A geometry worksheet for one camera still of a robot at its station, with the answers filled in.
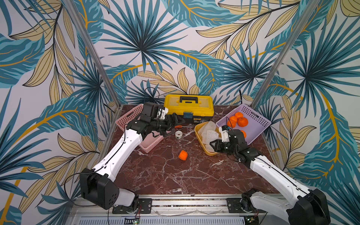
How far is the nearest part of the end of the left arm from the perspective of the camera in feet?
1.77

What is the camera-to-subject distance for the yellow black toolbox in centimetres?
97

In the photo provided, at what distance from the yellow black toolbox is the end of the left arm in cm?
26
